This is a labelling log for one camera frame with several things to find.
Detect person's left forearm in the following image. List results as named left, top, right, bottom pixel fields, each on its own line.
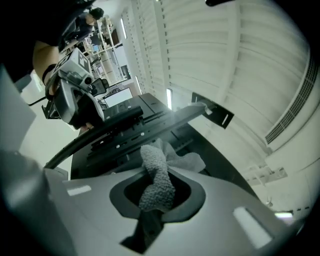
left=32, top=41, right=61, bottom=86

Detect grey cloth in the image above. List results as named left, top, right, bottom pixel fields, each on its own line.
left=138, top=138, right=207, bottom=214

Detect black wristband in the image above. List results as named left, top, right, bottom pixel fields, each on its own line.
left=41, top=63, right=58, bottom=86

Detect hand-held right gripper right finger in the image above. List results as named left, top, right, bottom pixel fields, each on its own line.
left=149, top=166, right=300, bottom=256

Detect black television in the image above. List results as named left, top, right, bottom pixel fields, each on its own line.
left=69, top=92, right=260, bottom=201

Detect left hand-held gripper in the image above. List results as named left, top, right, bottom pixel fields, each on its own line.
left=52, top=47, right=110, bottom=126

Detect black TV stand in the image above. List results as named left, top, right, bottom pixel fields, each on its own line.
left=44, top=91, right=235, bottom=176

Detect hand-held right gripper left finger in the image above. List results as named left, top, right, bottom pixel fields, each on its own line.
left=42, top=167, right=151, bottom=256

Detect white shelving unit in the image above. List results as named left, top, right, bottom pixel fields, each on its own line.
left=94, top=14, right=126, bottom=86

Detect person's left hand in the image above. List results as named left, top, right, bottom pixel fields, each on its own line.
left=78, top=121, right=96, bottom=131

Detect black t-shirt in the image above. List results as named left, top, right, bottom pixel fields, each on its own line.
left=9, top=0, right=97, bottom=83

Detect long white ceiling vent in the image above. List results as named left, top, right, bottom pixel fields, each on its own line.
left=264, top=56, right=320, bottom=146

